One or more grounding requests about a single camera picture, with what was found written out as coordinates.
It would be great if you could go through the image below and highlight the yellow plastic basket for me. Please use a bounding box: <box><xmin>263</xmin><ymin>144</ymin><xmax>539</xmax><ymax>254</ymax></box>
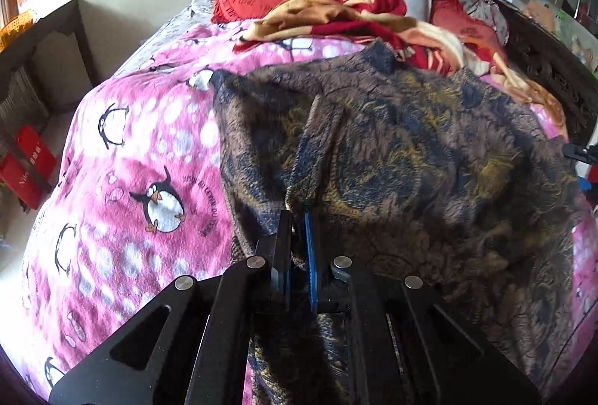
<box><xmin>0</xmin><ymin>8</ymin><xmax>38</xmax><ymax>53</ymax></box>

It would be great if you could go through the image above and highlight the brown blue patterned garment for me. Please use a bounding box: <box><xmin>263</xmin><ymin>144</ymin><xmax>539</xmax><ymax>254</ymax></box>
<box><xmin>210</xmin><ymin>38</ymin><xmax>589</xmax><ymax>405</ymax></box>

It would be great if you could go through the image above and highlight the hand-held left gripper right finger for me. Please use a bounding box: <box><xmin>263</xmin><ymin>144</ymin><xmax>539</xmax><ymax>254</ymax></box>
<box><xmin>303</xmin><ymin>205</ymin><xmax>543</xmax><ymax>405</ymax></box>

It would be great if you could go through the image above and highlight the colourful toy clutter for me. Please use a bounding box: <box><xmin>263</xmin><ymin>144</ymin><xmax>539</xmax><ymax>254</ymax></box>
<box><xmin>523</xmin><ymin>0</ymin><xmax>598</xmax><ymax>74</ymax></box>

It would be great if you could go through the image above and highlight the dark wooden bedside furniture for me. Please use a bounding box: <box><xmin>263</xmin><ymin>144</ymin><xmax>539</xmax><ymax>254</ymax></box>
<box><xmin>0</xmin><ymin>0</ymin><xmax>101</xmax><ymax>219</ymax></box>

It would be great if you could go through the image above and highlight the dark carved wooden headboard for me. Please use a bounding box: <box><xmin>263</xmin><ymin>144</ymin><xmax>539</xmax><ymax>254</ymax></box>
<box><xmin>488</xmin><ymin>0</ymin><xmax>598</xmax><ymax>149</ymax></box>

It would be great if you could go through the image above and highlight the red orange floral blanket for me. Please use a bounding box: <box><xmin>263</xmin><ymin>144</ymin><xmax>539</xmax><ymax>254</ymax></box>
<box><xmin>234</xmin><ymin>0</ymin><xmax>568</xmax><ymax>139</ymax></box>

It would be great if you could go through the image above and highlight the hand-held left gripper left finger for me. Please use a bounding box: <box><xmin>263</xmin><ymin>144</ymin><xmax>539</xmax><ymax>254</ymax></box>
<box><xmin>49</xmin><ymin>210</ymin><xmax>293</xmax><ymax>405</ymax></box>

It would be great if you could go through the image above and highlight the red cardboard box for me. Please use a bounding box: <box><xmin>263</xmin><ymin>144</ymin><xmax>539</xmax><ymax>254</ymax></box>
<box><xmin>0</xmin><ymin>125</ymin><xmax>57</xmax><ymax>210</ymax></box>

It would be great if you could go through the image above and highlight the pink penguin print blanket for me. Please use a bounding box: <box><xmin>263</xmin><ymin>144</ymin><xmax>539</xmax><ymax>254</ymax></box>
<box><xmin>21</xmin><ymin>22</ymin><xmax>598</xmax><ymax>401</ymax></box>

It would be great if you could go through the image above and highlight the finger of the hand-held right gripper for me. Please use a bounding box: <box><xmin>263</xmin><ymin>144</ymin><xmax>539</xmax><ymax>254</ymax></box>
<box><xmin>562</xmin><ymin>142</ymin><xmax>598</xmax><ymax>164</ymax></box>

